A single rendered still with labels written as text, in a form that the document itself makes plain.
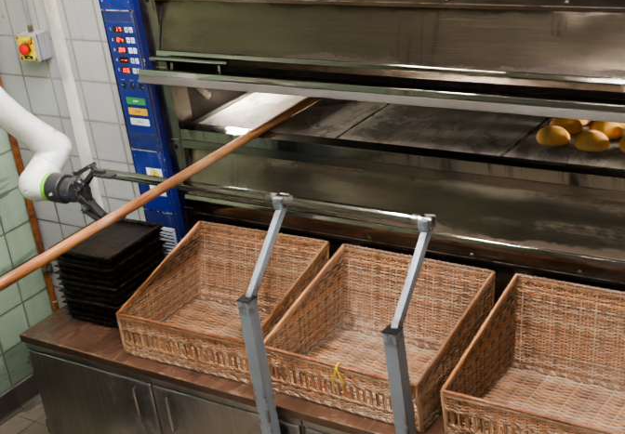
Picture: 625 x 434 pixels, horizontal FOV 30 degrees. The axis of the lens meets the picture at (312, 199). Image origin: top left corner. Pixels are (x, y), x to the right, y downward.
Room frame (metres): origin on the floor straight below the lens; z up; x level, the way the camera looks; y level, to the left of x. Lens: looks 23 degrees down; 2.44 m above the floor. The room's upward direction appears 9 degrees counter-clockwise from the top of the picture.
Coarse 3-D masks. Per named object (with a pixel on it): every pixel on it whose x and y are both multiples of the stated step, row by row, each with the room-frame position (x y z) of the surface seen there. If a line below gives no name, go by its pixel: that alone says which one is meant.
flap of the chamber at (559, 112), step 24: (216, 72) 3.67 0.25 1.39; (240, 72) 3.65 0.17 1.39; (312, 96) 3.25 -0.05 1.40; (336, 96) 3.20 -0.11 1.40; (360, 96) 3.15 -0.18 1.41; (384, 96) 3.10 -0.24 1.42; (408, 96) 3.05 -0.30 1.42; (528, 96) 2.98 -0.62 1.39; (552, 96) 2.96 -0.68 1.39; (576, 96) 2.95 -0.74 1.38; (600, 120) 2.70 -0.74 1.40; (624, 120) 2.67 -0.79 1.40
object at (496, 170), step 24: (264, 144) 3.57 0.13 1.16; (288, 144) 3.51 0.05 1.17; (312, 144) 3.45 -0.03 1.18; (336, 144) 3.41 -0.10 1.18; (360, 144) 3.38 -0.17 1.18; (384, 144) 3.35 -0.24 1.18; (432, 168) 3.19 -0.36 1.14; (456, 168) 3.14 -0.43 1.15; (480, 168) 3.09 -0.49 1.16; (504, 168) 3.04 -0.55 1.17; (528, 168) 2.99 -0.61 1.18; (552, 168) 2.96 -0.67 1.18; (576, 168) 2.94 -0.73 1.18; (600, 168) 2.91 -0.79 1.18
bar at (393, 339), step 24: (216, 192) 3.22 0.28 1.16; (240, 192) 3.16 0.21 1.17; (264, 192) 3.12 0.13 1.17; (360, 216) 2.90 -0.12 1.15; (384, 216) 2.85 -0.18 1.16; (408, 216) 2.81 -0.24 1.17; (432, 216) 2.79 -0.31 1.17; (264, 264) 2.98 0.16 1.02; (408, 288) 2.68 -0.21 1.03; (240, 312) 2.91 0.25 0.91; (384, 336) 2.61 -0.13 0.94; (264, 360) 2.91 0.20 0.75; (264, 384) 2.89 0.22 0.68; (408, 384) 2.61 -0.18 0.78; (264, 408) 2.89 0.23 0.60; (408, 408) 2.60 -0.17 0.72; (264, 432) 2.90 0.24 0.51; (408, 432) 2.59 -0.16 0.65
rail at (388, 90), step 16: (208, 80) 3.50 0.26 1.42; (224, 80) 3.46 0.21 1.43; (240, 80) 3.42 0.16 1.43; (256, 80) 3.38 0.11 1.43; (272, 80) 3.35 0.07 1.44; (288, 80) 3.31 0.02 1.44; (416, 96) 3.04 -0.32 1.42; (432, 96) 3.00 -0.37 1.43; (448, 96) 2.97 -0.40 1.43; (464, 96) 2.94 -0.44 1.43; (480, 96) 2.92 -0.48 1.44; (496, 96) 2.89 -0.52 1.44; (512, 96) 2.87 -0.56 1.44; (624, 112) 2.67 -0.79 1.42
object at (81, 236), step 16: (288, 112) 3.72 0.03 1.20; (256, 128) 3.59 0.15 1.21; (240, 144) 3.51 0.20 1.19; (208, 160) 3.39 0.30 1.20; (176, 176) 3.28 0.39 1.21; (192, 176) 3.32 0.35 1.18; (144, 192) 3.18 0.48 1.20; (160, 192) 3.20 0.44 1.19; (128, 208) 3.10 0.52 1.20; (96, 224) 3.01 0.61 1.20; (64, 240) 2.93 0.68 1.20; (80, 240) 2.94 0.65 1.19; (48, 256) 2.85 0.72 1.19; (16, 272) 2.77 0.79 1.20; (0, 288) 2.72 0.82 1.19
